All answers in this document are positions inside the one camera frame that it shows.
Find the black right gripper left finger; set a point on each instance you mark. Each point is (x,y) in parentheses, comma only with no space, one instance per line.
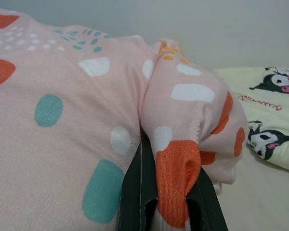
(135,187)

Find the cream Kuromi print blanket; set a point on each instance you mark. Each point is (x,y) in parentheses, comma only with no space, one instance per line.
(267,115)

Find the pink spotted pillow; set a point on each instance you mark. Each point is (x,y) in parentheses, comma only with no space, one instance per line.
(62,96)

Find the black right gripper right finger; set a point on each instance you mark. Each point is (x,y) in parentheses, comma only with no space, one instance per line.
(207,207)

